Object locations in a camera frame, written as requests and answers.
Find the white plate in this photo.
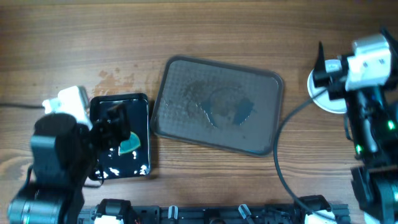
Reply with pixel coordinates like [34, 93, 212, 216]
[307, 59, 346, 114]

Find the green yellow sponge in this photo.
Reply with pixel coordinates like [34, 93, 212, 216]
[119, 132, 141, 154]

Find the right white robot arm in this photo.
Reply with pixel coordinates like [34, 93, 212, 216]
[312, 35, 397, 223]

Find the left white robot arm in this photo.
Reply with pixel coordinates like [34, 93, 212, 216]
[7, 103, 130, 224]

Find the black water tray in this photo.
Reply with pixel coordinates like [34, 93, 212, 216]
[89, 93, 151, 180]

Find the brown serving tray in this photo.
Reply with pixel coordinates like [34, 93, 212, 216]
[150, 55, 284, 157]

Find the left black cable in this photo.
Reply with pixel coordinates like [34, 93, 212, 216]
[0, 103, 46, 110]

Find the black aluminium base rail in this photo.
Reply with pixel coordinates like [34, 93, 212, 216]
[77, 195, 351, 224]

